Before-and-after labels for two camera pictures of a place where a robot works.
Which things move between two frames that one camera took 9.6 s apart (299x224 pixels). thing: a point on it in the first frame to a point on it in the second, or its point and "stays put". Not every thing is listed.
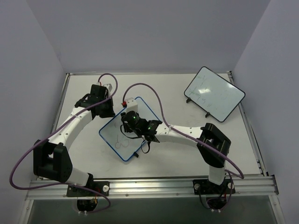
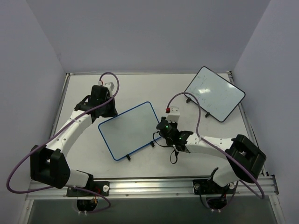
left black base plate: x=102 y=186 stays put
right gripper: x=124 y=120 to x=164 y=126
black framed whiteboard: x=214 y=94 stays put
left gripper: x=106 y=110 stays put
